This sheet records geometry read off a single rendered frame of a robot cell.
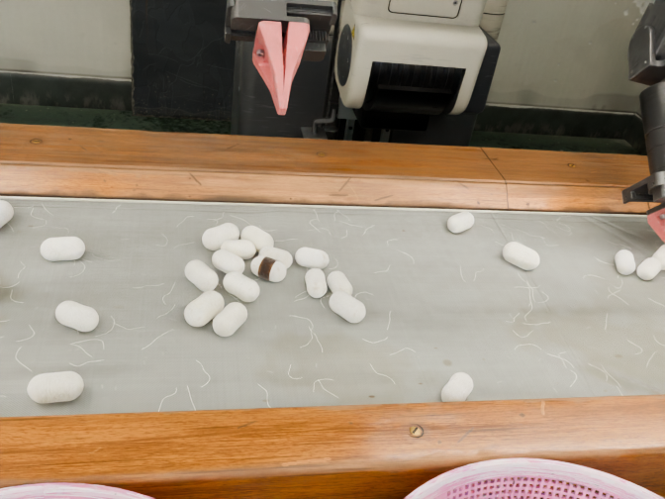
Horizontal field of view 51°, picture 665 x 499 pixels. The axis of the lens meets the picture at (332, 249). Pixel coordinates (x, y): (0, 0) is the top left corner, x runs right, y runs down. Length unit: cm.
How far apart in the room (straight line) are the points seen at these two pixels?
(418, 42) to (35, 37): 178
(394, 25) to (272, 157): 48
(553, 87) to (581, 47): 18
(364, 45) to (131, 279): 67
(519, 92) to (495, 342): 243
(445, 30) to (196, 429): 89
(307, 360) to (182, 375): 10
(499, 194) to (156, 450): 50
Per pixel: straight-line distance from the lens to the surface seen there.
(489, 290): 67
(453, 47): 120
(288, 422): 47
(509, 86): 297
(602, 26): 305
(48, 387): 50
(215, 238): 64
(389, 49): 117
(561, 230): 81
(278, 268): 61
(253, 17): 66
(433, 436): 48
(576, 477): 50
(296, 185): 74
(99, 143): 78
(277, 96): 65
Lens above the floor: 111
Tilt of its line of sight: 34 degrees down
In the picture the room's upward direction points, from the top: 9 degrees clockwise
